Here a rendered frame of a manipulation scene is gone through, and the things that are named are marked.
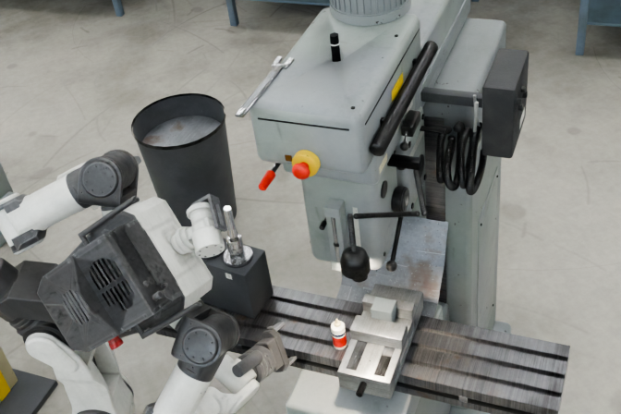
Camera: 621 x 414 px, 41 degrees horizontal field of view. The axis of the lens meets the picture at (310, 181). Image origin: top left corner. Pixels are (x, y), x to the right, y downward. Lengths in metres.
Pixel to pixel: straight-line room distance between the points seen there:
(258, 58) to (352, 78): 4.07
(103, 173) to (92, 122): 3.72
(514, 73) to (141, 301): 1.05
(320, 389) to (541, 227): 2.08
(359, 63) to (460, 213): 0.83
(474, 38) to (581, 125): 2.46
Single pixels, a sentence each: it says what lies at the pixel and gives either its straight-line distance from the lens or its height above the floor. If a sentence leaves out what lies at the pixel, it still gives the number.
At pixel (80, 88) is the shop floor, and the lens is 6.00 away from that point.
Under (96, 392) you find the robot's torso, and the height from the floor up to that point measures 1.16.
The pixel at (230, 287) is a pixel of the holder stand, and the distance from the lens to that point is 2.53.
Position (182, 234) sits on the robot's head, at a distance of 1.89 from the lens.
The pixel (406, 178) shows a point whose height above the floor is 1.48.
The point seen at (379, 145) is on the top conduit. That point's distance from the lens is 1.75.
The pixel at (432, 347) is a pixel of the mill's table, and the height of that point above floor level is 0.96.
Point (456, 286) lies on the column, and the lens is 2.78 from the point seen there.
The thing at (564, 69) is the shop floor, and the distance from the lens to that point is 5.53.
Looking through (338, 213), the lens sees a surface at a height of 1.54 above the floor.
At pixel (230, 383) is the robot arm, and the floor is 1.14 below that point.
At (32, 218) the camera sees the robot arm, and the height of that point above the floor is 1.68.
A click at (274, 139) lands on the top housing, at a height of 1.81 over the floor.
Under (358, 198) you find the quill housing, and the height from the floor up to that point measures 1.56.
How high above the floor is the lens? 2.82
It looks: 38 degrees down
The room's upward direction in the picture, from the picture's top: 8 degrees counter-clockwise
